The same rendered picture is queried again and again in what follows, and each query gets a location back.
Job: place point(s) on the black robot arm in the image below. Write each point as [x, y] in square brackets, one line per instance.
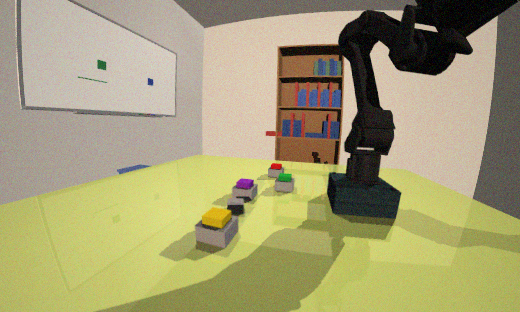
[411, 50]

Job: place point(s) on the red button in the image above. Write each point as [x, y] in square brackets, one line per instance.
[275, 170]

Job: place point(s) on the purple button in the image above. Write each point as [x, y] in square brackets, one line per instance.
[244, 188]

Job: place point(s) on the yellow button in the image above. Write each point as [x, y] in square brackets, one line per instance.
[217, 227]

